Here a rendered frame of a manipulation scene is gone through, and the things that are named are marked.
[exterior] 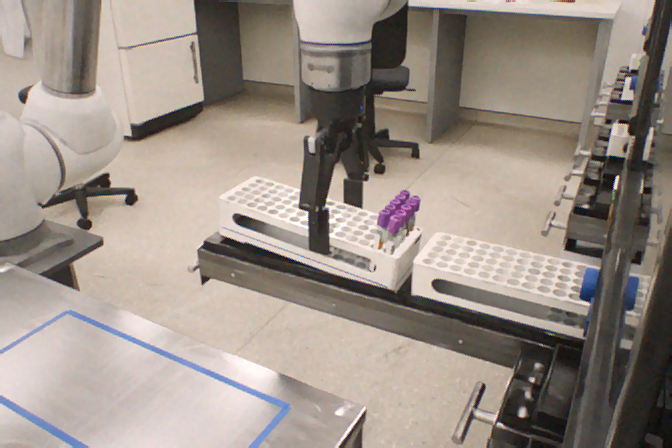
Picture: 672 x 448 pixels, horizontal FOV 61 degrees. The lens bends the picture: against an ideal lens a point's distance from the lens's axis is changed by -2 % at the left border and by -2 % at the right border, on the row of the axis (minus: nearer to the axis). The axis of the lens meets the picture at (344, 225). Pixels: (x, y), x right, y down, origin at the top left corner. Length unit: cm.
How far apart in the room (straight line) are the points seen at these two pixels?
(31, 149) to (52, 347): 52
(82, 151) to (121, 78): 283
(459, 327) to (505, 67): 366
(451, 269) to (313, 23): 35
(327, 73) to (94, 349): 43
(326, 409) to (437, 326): 23
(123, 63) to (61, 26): 284
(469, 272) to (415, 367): 118
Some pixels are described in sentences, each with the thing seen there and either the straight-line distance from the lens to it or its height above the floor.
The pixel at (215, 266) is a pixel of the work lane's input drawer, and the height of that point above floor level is 78.
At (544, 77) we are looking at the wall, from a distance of 430.
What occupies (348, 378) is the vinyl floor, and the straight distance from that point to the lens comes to 187.
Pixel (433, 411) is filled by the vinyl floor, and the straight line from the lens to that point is 179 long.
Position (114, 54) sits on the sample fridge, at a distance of 407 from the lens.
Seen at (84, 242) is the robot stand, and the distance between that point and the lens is 126.
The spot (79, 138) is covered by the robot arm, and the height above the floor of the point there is 89.
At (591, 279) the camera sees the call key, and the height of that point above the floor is 99.
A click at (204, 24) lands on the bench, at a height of 63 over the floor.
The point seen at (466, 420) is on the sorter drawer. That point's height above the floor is 75.
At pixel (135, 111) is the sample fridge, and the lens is 408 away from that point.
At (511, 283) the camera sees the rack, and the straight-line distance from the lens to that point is 75.
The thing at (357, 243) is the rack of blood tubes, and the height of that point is 87.
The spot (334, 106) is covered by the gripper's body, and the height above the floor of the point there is 105.
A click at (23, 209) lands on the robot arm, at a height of 81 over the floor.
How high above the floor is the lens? 125
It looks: 27 degrees down
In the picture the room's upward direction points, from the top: straight up
